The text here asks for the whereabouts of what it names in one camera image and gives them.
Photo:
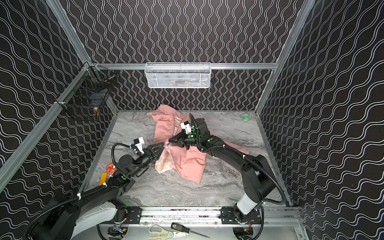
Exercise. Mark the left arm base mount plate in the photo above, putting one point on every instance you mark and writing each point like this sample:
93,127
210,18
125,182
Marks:
129,215

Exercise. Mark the green transparent lid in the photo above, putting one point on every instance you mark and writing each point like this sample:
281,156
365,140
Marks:
246,117

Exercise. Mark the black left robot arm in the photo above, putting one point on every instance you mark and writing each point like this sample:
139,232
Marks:
59,218

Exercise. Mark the black wire basket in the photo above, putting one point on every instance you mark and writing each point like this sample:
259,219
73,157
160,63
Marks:
93,90

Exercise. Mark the small brass bell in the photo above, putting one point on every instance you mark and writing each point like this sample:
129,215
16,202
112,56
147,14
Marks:
96,112

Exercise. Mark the black yellow screwdriver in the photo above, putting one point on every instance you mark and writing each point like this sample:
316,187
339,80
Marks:
183,229

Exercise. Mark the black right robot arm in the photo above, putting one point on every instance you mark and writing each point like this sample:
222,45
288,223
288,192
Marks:
259,181

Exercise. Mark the aluminium front rail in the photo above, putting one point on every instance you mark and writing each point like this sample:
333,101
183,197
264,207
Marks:
193,216

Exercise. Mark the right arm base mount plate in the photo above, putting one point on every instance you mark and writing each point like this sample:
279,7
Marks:
233,216

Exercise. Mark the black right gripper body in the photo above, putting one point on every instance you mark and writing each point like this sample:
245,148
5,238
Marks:
182,141

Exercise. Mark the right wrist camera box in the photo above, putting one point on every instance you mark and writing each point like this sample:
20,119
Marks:
187,127

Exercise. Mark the white wire mesh basket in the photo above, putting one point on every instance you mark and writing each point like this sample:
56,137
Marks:
178,75

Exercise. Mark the yellow block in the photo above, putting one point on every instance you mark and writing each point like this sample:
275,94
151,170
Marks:
103,178

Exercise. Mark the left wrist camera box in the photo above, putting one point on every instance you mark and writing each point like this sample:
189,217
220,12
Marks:
138,143

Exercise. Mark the scissors with pale handles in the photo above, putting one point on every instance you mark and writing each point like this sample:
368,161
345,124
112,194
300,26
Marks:
159,233

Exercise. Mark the red tape roll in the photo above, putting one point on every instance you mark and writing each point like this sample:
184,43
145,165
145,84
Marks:
110,169

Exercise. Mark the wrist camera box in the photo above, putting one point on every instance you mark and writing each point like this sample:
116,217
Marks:
187,127
138,143

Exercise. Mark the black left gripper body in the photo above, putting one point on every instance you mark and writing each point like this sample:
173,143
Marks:
150,152

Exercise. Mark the pink zip-up jacket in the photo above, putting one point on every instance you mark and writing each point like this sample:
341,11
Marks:
189,164

